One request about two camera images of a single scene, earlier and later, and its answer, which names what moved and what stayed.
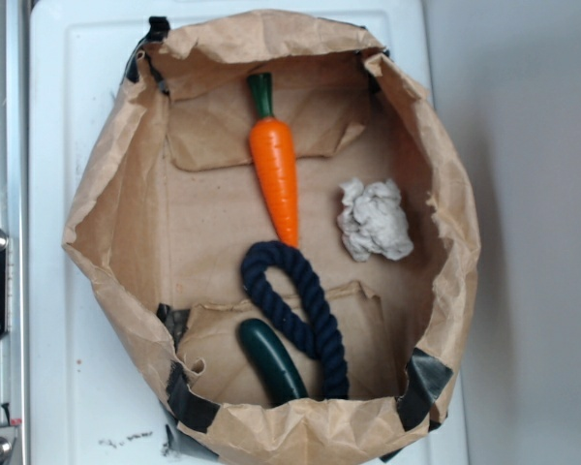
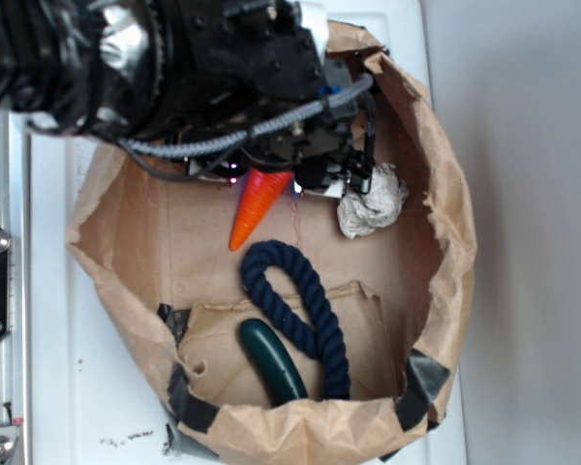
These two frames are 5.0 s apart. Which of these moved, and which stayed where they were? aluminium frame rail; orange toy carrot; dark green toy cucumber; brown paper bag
Moved: orange toy carrot
Stayed: aluminium frame rail; brown paper bag; dark green toy cucumber
